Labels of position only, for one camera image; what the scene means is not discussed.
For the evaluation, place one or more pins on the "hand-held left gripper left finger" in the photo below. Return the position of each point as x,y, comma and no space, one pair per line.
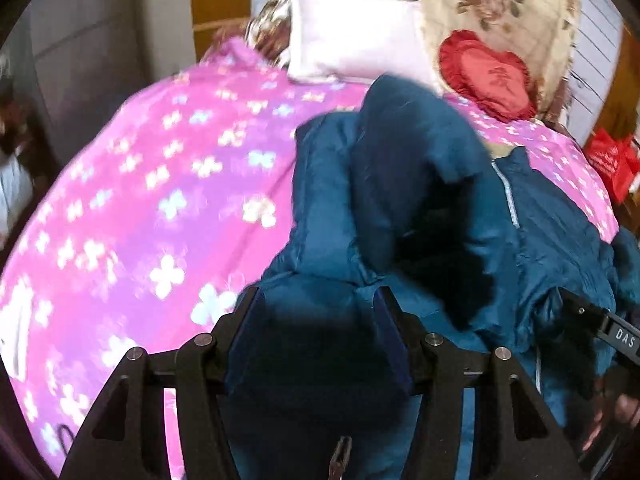
251,317

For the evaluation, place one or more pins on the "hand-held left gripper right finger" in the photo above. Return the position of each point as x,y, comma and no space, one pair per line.
386,317

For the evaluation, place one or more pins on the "dark blue padded jacket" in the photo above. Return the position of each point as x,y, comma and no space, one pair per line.
425,220

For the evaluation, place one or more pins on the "person's right hand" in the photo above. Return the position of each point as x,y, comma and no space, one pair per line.
627,407

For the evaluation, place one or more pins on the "pink floral bedsheet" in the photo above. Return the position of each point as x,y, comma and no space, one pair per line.
150,210

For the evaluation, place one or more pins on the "red shopping bag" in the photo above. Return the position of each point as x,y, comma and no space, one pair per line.
615,162

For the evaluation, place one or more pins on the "red heart cushion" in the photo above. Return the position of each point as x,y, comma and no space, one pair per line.
487,72

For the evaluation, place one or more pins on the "white pillow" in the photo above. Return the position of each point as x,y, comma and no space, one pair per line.
350,35

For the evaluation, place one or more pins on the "brown floral cloth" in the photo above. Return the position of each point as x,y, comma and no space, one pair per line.
272,30

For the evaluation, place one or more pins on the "beige floral quilt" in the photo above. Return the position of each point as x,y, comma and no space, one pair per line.
500,5

